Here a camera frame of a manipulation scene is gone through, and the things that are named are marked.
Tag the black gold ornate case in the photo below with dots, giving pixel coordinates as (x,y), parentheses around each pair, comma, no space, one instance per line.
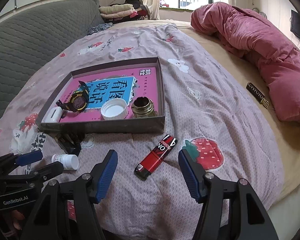
(70,142)

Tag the red black lighter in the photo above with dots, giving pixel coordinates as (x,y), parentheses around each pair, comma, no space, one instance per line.
(153,160)

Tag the grey quilted headboard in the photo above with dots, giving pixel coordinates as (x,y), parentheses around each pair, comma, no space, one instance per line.
(33,37)

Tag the pink Chinese workbook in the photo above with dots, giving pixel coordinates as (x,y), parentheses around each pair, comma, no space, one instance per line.
(126,84)

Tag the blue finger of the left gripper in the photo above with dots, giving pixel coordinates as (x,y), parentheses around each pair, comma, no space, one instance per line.
(11,161)
(43,172)

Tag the white plastic jar lid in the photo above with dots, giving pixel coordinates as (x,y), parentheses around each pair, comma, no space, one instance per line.
(114,109)

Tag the black yellow digital watch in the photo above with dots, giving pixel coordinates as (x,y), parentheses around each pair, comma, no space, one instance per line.
(78,101)

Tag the stack of folded clothes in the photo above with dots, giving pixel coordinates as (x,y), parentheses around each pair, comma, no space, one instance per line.
(130,10)

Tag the white earbuds case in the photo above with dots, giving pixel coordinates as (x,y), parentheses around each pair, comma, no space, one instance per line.
(54,115)

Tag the person's left hand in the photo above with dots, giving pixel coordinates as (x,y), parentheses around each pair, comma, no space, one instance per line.
(10,224)

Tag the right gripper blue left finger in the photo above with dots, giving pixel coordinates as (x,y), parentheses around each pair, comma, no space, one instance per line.
(102,175)

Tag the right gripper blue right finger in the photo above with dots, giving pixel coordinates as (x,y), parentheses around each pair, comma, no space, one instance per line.
(193,174)

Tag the pink strawberry print blanket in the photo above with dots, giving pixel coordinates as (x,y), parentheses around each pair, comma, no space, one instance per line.
(206,110)

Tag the grey shallow cardboard box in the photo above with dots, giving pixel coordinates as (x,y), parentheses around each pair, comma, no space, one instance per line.
(128,125)

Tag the dark patterned cloth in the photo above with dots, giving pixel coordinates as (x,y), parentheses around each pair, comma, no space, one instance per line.
(99,28)

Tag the small white pill bottle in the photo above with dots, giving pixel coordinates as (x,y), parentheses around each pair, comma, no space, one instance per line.
(69,161)

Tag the rose pink quilt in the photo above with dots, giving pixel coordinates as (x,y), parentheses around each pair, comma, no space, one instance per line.
(251,36)

